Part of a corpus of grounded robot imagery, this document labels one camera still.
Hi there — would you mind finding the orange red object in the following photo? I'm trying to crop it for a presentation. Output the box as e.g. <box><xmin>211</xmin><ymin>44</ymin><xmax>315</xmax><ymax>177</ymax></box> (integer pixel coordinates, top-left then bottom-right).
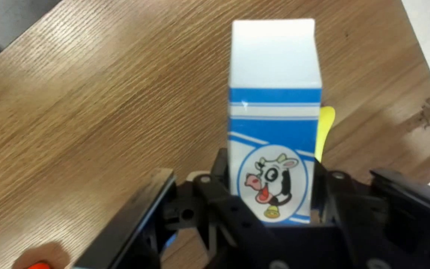
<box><xmin>12</xmin><ymin>242</ymin><xmax>72</xmax><ymax>269</ymax></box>

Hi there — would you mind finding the blue white milk carton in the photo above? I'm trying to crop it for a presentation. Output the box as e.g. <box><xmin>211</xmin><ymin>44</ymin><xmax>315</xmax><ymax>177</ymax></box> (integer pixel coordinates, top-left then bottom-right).
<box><xmin>227</xmin><ymin>18</ymin><xmax>323</xmax><ymax>226</ymax></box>

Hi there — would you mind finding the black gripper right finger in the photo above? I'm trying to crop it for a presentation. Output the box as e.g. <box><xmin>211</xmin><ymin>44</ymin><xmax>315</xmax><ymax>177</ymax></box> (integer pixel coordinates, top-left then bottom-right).
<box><xmin>324</xmin><ymin>169</ymin><xmax>430</xmax><ymax>269</ymax></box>

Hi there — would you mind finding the yellow plastic piece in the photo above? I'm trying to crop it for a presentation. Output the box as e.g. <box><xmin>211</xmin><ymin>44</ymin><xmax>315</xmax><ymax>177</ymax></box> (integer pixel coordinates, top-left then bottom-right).
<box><xmin>315</xmin><ymin>106</ymin><xmax>336</xmax><ymax>162</ymax></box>

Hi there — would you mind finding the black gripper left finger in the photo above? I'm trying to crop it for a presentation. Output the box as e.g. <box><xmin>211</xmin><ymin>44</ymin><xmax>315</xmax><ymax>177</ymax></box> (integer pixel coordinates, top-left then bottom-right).
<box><xmin>74</xmin><ymin>169</ymin><xmax>175</xmax><ymax>269</ymax></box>

